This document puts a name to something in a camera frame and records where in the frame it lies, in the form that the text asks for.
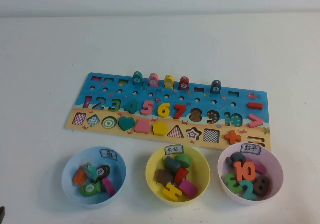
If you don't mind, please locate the yellow number six piece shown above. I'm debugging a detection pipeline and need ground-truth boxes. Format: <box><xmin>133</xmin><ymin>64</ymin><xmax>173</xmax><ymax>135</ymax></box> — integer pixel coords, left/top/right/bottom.
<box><xmin>157</xmin><ymin>102</ymin><xmax>171</xmax><ymax>118</ymax></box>

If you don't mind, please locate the pink number five piece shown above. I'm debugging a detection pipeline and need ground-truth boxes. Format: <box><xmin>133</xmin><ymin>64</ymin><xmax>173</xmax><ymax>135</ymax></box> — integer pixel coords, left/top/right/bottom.
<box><xmin>140</xmin><ymin>100</ymin><xmax>155</xmax><ymax>117</ymax></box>

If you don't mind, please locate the red number seven piece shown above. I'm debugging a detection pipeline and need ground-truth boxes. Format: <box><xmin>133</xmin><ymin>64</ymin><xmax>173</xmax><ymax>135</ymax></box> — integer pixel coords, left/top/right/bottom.
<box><xmin>173</xmin><ymin>104</ymin><xmax>188</xmax><ymax>120</ymax></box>

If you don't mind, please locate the yellow pentagon piece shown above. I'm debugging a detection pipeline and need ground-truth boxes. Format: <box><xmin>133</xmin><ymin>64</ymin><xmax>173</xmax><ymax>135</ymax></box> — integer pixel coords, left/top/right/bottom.
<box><xmin>152</xmin><ymin>121</ymin><xmax>170</xmax><ymax>137</ymax></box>

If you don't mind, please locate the teal number four piece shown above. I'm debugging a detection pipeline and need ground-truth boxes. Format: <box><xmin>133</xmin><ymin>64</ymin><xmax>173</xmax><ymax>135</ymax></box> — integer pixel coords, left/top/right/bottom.
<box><xmin>124</xmin><ymin>98</ymin><xmax>139</xmax><ymax>114</ymax></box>

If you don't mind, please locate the pink trapezoid piece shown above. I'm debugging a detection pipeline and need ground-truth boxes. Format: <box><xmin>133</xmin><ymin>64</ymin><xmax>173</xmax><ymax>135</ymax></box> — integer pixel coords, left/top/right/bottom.
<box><xmin>134</xmin><ymin>119</ymin><xmax>151</xmax><ymax>134</ymax></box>

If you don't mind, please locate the teal heart piece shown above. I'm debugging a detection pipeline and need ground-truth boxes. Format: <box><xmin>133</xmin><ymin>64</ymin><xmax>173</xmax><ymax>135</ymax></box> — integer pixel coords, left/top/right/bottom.
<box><xmin>117</xmin><ymin>116</ymin><xmax>136</xmax><ymax>132</ymax></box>

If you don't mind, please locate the paper label on yellow bowl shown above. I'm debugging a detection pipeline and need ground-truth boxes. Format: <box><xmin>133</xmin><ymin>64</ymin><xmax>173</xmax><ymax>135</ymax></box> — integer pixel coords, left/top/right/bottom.
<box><xmin>164</xmin><ymin>144</ymin><xmax>184</xmax><ymax>156</ymax></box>

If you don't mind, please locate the green round disc piece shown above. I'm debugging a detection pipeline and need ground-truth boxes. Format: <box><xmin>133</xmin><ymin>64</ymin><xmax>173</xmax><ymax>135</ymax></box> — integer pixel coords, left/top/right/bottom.
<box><xmin>174</xmin><ymin>154</ymin><xmax>192</xmax><ymax>169</ymax></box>

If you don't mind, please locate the dark teal block piece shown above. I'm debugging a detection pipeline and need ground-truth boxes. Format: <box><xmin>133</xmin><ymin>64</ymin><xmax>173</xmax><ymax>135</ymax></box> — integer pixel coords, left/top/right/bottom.
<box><xmin>163</xmin><ymin>156</ymin><xmax>181</xmax><ymax>173</ymax></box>

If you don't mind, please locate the paper label on blue bowl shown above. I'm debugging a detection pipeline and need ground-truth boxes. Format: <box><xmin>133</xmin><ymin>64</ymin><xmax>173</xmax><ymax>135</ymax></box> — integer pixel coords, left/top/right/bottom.
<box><xmin>99</xmin><ymin>148</ymin><xmax>119</xmax><ymax>161</ymax></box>

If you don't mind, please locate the brown shape piece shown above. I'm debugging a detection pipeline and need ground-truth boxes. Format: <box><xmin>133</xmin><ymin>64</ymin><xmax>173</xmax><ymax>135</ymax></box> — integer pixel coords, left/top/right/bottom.
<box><xmin>155</xmin><ymin>168</ymin><xmax>175</xmax><ymax>185</ymax></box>

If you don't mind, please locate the red shape piece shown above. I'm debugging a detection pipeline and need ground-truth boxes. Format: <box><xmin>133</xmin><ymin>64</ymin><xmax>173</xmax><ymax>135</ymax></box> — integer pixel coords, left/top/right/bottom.
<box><xmin>174</xmin><ymin>168</ymin><xmax>190</xmax><ymax>185</ymax></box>

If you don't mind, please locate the orange plus sign piece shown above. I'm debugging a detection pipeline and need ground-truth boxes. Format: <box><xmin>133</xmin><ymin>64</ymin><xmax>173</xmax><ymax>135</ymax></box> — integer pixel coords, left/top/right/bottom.
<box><xmin>223</xmin><ymin>130</ymin><xmax>242</xmax><ymax>146</ymax></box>

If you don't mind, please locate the yellow plastic bowl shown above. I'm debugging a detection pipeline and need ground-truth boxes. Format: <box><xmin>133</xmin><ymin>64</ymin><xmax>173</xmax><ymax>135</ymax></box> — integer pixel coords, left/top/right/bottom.
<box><xmin>145</xmin><ymin>144</ymin><xmax>211</xmax><ymax>204</ymax></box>

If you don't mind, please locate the brown fish piece eight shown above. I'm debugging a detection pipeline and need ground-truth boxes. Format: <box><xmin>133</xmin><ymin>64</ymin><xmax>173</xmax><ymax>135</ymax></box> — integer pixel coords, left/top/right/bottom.
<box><xmin>94</xmin><ymin>164</ymin><xmax>111</xmax><ymax>182</ymax></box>

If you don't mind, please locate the magenta shape piece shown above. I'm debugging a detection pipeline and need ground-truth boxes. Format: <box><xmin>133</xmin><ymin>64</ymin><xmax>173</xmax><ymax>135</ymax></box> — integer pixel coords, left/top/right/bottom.
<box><xmin>178</xmin><ymin>179</ymin><xmax>199</xmax><ymax>199</ymax></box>

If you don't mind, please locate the yellow equals sign piece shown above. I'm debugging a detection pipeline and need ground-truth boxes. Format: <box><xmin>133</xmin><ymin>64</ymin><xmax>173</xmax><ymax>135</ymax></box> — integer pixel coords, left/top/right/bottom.
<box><xmin>162</xmin><ymin>183</ymin><xmax>183</xmax><ymax>202</ymax></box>

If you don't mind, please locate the grey number nine piece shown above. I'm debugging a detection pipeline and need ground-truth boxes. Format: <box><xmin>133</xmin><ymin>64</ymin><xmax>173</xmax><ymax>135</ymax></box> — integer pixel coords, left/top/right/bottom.
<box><xmin>225</xmin><ymin>151</ymin><xmax>247</xmax><ymax>166</ymax></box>

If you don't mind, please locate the light teal fish piece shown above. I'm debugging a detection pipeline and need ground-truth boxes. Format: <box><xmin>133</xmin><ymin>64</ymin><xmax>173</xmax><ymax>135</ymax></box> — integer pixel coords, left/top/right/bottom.
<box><xmin>82</xmin><ymin>162</ymin><xmax>98</xmax><ymax>180</ymax></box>

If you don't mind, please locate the magenta fish piece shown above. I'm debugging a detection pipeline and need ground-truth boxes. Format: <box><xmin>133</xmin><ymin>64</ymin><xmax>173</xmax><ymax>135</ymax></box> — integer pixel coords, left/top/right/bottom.
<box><xmin>101</xmin><ymin>177</ymin><xmax>116</xmax><ymax>197</ymax></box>

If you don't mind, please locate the colourful wooden puzzle board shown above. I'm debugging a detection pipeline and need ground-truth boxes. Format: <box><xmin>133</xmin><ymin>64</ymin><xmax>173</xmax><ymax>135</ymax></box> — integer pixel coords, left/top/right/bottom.
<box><xmin>64</xmin><ymin>71</ymin><xmax>272</xmax><ymax>153</ymax></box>

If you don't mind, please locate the paper label on pink bowl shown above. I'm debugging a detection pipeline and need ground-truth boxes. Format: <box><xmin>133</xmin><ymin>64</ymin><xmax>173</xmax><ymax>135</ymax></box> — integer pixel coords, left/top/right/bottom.
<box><xmin>240</xmin><ymin>143</ymin><xmax>262</xmax><ymax>154</ymax></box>

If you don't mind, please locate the pink greater-than sign piece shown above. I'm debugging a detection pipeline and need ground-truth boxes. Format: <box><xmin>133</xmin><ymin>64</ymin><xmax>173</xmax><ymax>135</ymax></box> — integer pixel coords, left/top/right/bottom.
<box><xmin>247</xmin><ymin>114</ymin><xmax>265</xmax><ymax>129</ymax></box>

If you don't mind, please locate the orange number ten piece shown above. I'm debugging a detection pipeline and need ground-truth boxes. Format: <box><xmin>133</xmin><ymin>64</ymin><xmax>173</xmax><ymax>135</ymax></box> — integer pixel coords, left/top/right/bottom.
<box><xmin>232</xmin><ymin>160</ymin><xmax>257</xmax><ymax>182</ymax></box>

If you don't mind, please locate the green number three piece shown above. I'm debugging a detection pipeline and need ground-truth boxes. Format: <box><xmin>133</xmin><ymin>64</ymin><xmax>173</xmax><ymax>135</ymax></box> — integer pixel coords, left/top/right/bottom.
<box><xmin>223</xmin><ymin>173</ymin><xmax>242</xmax><ymax>194</ymax></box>

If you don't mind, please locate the green fish piece three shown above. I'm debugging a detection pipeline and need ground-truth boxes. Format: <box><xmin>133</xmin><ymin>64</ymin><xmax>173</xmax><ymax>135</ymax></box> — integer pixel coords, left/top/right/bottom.
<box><xmin>79</xmin><ymin>180</ymin><xmax>102</xmax><ymax>197</ymax></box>

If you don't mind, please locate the orange fish piece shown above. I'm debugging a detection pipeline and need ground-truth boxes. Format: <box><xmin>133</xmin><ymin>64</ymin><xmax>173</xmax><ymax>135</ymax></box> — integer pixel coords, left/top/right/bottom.
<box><xmin>72</xmin><ymin>168</ymin><xmax>87</xmax><ymax>186</ymax></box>

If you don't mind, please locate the pink number one piece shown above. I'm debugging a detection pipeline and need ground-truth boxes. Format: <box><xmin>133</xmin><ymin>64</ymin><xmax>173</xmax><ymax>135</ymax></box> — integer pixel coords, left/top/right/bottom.
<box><xmin>252</xmin><ymin>160</ymin><xmax>266</xmax><ymax>175</ymax></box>

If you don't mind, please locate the light blue plastic bowl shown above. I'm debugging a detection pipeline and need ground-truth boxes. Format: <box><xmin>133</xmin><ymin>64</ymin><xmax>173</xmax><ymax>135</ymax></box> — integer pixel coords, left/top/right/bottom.
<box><xmin>61</xmin><ymin>146</ymin><xmax>127</xmax><ymax>205</ymax></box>

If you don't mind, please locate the teal number two piece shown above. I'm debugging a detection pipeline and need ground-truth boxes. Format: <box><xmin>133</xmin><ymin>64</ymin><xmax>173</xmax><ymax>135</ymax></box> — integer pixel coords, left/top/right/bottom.
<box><xmin>238</xmin><ymin>180</ymin><xmax>258</xmax><ymax>201</ymax></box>

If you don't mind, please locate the pink plastic bowl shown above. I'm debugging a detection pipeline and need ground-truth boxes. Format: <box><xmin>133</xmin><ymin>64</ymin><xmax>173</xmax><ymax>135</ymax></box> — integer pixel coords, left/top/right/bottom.
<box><xmin>217</xmin><ymin>142</ymin><xmax>284</xmax><ymax>206</ymax></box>

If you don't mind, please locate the brown number eight piece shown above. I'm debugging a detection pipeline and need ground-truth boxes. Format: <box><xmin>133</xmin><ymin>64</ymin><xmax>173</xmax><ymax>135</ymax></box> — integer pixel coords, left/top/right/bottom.
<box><xmin>252</xmin><ymin>175</ymin><xmax>271</xmax><ymax>196</ymax></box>

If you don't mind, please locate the yellow fish peg six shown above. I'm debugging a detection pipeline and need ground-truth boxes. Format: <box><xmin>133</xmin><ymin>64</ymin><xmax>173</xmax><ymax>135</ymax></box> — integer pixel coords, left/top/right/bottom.
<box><xmin>163</xmin><ymin>74</ymin><xmax>175</xmax><ymax>89</ymax></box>

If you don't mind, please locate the pink fish peg five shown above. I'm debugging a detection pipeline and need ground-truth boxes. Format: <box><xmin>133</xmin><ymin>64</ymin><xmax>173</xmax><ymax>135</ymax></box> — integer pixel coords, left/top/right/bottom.
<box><xmin>148</xmin><ymin>73</ymin><xmax>160</xmax><ymax>88</ymax></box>

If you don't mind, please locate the red fish peg seven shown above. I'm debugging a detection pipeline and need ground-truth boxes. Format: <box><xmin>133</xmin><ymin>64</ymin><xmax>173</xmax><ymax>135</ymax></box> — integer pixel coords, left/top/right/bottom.
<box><xmin>178</xmin><ymin>76</ymin><xmax>190</xmax><ymax>92</ymax></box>

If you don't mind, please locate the teal fish peg four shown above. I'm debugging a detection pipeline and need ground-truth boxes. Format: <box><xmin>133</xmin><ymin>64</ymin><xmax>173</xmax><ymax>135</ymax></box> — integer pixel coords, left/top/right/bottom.
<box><xmin>132</xmin><ymin>71</ymin><xmax>144</xmax><ymax>86</ymax></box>

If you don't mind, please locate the dark grey fish peg nine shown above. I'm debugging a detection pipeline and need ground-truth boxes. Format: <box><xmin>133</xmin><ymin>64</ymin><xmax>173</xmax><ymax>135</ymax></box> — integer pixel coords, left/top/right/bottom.
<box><xmin>210</xmin><ymin>79</ymin><xmax>222</xmax><ymax>94</ymax></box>

